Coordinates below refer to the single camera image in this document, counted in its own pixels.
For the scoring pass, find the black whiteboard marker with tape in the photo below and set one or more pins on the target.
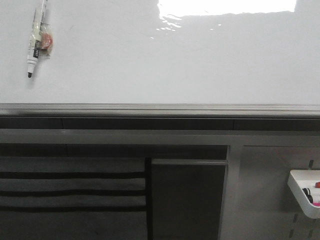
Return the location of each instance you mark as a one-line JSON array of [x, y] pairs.
[[40, 39]]

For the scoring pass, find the white whiteboard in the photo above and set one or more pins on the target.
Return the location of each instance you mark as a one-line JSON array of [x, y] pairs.
[[165, 52]]

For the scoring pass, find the grey horizontal shelf beam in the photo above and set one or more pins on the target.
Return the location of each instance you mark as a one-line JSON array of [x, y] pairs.
[[161, 137]]

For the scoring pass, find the dark grey cabinet panel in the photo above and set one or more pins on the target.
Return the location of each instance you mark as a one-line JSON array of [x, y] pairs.
[[187, 199]]

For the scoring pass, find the white pegboard panel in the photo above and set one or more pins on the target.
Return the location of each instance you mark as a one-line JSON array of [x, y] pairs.
[[266, 208]]

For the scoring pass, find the grey fabric hanging organizer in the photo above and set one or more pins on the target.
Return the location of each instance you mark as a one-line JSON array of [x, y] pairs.
[[69, 198]]

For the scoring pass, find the black capped marker in tray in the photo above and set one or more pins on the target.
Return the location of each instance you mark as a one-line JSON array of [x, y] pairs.
[[307, 192]]

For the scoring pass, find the aluminium whiteboard tray rail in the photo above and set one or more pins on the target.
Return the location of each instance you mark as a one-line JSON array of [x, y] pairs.
[[143, 110]]

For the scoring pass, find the white plastic wall tray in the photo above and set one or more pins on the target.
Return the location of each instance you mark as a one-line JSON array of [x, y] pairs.
[[299, 179]]

